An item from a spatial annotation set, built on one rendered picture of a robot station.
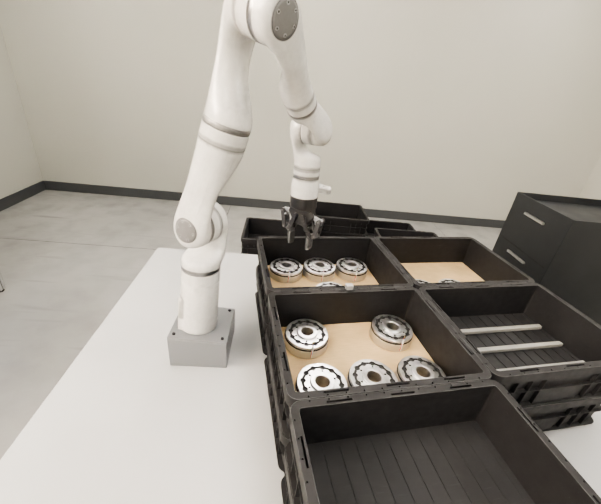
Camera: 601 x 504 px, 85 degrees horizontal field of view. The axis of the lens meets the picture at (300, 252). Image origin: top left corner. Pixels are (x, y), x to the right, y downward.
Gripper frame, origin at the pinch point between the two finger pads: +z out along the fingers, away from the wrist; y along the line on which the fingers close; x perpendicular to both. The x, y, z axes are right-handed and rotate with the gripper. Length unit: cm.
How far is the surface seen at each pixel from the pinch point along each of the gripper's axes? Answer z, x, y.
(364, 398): 4, -34, 38
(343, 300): 6.0, -8.9, 20.8
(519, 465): 12, -22, 63
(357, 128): -1, 258, -110
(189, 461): 26, -51, 13
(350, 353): 13.5, -16.4, 28.2
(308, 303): 6.4, -15.6, 14.6
